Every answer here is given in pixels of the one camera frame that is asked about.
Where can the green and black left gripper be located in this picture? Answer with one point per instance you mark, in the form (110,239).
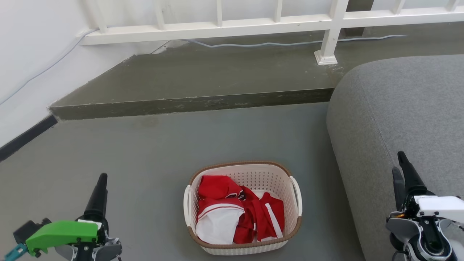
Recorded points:
(61,232)

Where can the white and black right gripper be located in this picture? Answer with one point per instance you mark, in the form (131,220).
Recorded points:
(440,206)

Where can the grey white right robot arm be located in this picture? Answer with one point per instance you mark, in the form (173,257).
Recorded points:
(417,235)

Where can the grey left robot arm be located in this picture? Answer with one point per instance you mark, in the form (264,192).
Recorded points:
(105,251)

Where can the white laundry basket brown rim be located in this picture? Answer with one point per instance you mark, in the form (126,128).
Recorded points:
(253,177)

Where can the grey fabric sofa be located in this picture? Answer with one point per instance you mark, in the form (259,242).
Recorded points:
(398,108)

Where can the black baseboard strip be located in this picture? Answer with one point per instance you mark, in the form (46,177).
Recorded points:
(27,137)

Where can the red jersey white lining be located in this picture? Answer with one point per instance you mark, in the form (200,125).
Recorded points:
(217,224)

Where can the red garment white side stripe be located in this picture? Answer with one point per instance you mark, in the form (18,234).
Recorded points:
(270,217)

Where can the white railing fence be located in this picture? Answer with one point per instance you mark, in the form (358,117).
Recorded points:
(253,25)

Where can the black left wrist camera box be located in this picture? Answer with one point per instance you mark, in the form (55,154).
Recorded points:
(25,230)

